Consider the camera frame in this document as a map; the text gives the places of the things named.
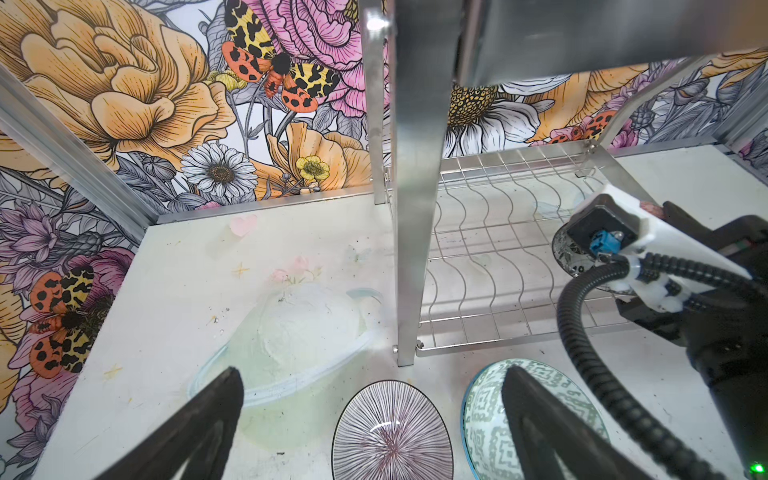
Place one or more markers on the green geometric pattern bowl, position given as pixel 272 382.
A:
pixel 486 437

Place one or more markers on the purple striped bowl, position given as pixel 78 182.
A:
pixel 391 430

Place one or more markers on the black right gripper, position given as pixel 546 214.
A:
pixel 727 347

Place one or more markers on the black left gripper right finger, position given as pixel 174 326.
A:
pixel 550 439

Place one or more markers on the black white floral bowl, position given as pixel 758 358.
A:
pixel 569 256

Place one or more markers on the stainless steel dish rack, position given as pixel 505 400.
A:
pixel 415 52

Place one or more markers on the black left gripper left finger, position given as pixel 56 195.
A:
pixel 195 442

